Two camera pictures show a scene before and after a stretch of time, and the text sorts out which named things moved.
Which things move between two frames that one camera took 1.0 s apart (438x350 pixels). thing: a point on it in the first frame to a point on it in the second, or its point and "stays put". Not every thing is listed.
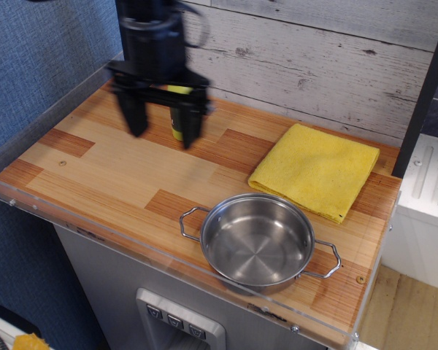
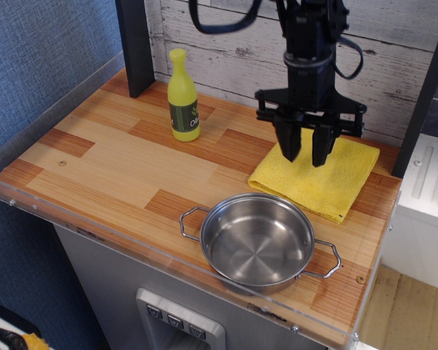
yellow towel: (321, 170) stays put
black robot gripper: (155, 65) to (311, 95)
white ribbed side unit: (419, 244) stays put
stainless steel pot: (259, 243) stays put
